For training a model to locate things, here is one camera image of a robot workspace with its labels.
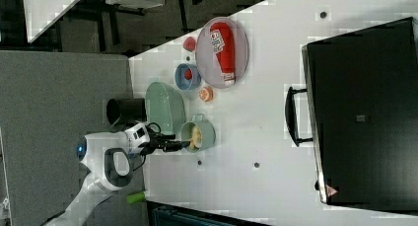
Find orange slice toy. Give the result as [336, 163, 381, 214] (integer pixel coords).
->
[199, 86, 213, 102]

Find red strawberry in bowl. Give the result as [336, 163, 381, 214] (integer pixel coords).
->
[184, 69, 192, 80]

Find black cylinder container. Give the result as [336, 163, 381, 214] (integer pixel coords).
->
[106, 99, 147, 125]

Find green oval colander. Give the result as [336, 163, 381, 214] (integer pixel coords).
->
[145, 82, 186, 134]

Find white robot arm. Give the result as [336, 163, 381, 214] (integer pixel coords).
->
[42, 127, 190, 226]

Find green mug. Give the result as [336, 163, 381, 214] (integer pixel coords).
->
[180, 113, 216, 153]

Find yellow plush banana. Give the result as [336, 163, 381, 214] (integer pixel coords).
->
[189, 125, 202, 150]

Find red ketchup bottle toy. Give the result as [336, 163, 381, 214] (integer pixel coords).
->
[210, 22, 236, 86]

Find black cable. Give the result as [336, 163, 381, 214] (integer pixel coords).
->
[131, 121, 163, 173]

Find blue bowl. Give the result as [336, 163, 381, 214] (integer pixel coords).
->
[174, 63, 201, 91]

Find grey round plate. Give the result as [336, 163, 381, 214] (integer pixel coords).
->
[195, 17, 249, 89]

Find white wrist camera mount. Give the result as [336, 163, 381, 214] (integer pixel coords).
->
[125, 122, 150, 154]

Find toaster oven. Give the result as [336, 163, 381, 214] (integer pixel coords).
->
[301, 17, 418, 215]

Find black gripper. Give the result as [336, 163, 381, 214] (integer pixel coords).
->
[140, 134, 190, 156]

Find red strawberry toy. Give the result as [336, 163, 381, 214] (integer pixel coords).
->
[182, 37, 196, 52]

